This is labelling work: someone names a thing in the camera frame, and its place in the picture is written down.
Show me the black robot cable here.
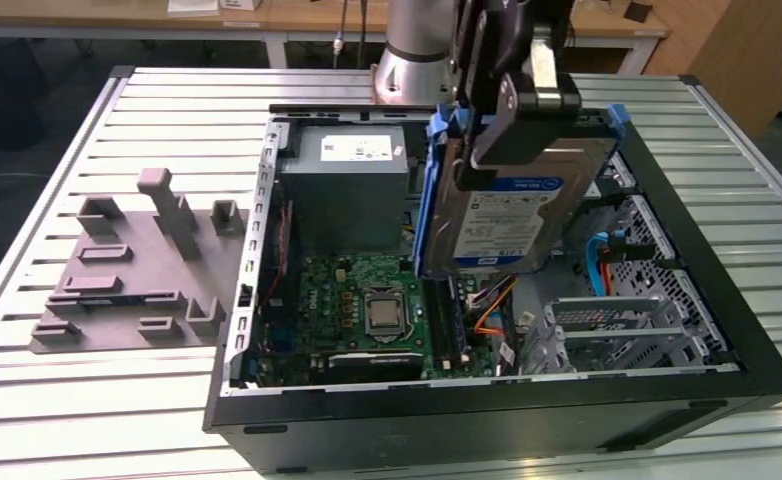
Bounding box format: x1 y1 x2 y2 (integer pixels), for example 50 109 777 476
333 0 371 56

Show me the thin red wire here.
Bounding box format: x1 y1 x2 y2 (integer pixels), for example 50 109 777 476
262 199 294 307

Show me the orange wire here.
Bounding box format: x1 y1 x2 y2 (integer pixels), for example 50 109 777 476
474 277 519 336

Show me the grey power supply unit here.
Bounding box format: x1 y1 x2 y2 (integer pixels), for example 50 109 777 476
277 124 411 254

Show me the wooden cabinet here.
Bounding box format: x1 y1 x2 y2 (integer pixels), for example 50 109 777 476
644 0 782 139

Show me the multicoloured disk power wire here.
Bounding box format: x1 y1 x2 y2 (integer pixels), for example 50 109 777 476
597 247 633 299

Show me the blue SATA wire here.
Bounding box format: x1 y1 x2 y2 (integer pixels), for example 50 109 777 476
588 227 633 301

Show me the grey parts rack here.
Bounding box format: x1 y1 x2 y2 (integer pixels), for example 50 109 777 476
27 167 253 357

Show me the CPU socket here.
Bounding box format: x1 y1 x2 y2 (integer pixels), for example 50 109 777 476
361 284 417 346

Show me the silver CPU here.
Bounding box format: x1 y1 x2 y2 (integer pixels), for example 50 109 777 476
363 294 410 334

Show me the hard disk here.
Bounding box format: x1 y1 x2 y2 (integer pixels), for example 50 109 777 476
411 102 632 277

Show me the black graphics card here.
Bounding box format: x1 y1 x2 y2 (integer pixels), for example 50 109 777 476
307 349 427 385

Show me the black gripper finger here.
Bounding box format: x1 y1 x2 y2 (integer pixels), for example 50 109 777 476
454 24 519 191
470 34 584 171

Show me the black RAM slot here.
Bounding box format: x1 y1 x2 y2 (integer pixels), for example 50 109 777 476
423 277 457 371

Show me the green motherboard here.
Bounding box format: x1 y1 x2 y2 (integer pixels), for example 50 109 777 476
257 252 499 386

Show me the wooden desk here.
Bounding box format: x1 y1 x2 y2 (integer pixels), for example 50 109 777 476
0 0 673 69

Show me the installed RAM stick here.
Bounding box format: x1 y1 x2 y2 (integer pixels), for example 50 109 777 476
445 277 471 354

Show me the RAM stick with blue label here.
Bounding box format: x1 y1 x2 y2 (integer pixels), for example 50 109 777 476
78 297 170 308

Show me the black PC case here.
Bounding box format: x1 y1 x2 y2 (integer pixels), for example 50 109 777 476
202 102 782 476

